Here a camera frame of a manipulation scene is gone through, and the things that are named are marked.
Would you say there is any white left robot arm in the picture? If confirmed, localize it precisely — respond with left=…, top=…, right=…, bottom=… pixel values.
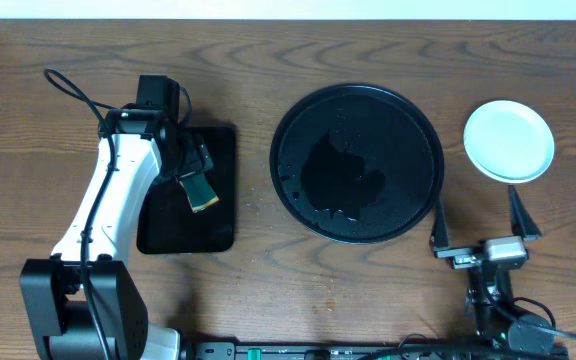
left=19, top=106, right=192, bottom=359

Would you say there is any rectangular black tray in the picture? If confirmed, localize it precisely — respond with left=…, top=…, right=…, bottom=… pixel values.
left=137, top=127, right=237, bottom=254

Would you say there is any light green plate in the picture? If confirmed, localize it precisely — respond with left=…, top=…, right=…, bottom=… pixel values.
left=463, top=100, right=555, bottom=184

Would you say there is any round black tray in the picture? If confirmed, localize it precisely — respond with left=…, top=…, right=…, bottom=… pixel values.
left=269, top=83, right=445, bottom=244

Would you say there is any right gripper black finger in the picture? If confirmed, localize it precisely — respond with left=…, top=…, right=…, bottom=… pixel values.
left=508, top=185, right=542, bottom=241
left=430, top=198, right=450, bottom=250

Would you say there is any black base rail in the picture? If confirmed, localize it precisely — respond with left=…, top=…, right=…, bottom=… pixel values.
left=177, top=342, right=568, bottom=360

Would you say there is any green yellow sponge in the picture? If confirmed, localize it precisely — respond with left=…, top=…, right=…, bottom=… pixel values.
left=179, top=173, right=219, bottom=213

